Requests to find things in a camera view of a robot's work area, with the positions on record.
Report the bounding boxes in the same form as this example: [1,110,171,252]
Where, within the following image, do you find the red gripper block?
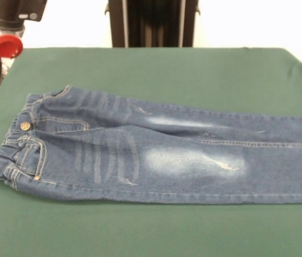
[0,20,24,84]

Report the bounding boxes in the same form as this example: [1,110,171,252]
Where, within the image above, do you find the blue denim jeans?
[0,85,302,206]

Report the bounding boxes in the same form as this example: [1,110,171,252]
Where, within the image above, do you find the dark green table cloth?
[0,47,302,257]

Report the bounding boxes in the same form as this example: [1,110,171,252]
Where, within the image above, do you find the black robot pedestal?
[104,0,201,48]

